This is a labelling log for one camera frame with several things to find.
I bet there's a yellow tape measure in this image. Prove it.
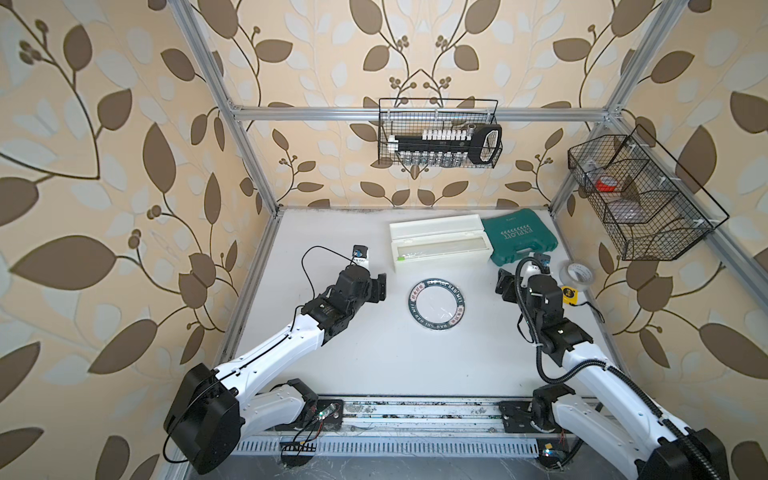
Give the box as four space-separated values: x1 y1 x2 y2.
561 286 579 306

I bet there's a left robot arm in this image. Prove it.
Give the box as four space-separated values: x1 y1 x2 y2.
163 263 387 475

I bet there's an aluminium front rail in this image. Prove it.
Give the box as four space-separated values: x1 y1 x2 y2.
227 394 601 440

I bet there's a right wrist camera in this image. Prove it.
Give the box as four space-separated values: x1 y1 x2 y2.
521 253 551 287

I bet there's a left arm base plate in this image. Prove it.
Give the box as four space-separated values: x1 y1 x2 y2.
276 399 345 432

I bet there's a white plate green rim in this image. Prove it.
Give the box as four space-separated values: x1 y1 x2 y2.
408 277 467 330

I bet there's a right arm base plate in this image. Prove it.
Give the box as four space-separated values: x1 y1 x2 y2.
497 400 568 435

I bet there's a black socket set holder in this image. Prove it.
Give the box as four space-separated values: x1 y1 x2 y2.
384 124 503 168

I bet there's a right black wire basket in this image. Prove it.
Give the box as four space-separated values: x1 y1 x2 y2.
568 124 730 261

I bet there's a green tool case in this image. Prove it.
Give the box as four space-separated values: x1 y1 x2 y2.
482 209 558 267

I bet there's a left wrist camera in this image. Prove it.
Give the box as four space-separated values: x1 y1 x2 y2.
351 245 370 269

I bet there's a white tape roll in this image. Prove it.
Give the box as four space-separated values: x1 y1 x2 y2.
559 262 595 291

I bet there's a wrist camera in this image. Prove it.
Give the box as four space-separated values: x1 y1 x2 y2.
521 253 551 287
351 245 370 269

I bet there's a clear plastic wrap sheet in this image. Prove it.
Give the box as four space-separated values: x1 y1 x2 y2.
406 275 469 332

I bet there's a red item in basket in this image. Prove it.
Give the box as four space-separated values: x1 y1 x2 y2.
595 175 619 193

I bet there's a black wire basket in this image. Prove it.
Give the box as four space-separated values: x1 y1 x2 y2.
377 97 503 169
568 124 730 261

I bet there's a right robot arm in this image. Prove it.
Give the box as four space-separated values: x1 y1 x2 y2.
495 258 730 479

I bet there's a back black wire basket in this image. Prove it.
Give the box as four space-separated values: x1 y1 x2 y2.
377 97 503 169

